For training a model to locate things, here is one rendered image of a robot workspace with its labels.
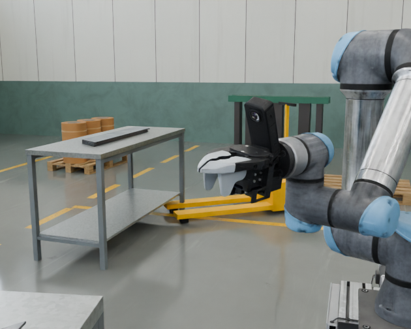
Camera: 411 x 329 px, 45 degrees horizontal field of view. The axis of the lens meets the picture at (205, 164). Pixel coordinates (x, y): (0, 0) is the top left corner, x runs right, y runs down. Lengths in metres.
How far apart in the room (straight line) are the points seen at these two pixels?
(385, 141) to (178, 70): 10.13
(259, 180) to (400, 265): 0.47
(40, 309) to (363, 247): 0.76
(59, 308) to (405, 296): 0.79
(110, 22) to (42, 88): 2.35
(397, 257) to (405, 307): 0.11
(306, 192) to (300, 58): 9.52
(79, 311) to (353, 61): 0.84
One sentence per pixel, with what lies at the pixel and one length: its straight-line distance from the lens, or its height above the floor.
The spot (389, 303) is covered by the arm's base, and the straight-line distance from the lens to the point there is 1.25.
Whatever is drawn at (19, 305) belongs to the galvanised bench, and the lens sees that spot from 1.30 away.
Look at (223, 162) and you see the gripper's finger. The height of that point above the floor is 1.46.
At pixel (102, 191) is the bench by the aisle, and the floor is 0.65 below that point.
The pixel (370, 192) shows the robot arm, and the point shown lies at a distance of 0.95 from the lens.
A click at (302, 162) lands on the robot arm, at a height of 1.43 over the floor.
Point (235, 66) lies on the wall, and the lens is 10.69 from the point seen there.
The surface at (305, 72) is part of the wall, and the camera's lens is 10.45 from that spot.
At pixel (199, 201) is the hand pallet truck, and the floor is 0.11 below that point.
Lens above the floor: 1.60
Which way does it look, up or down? 11 degrees down
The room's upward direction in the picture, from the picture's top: straight up
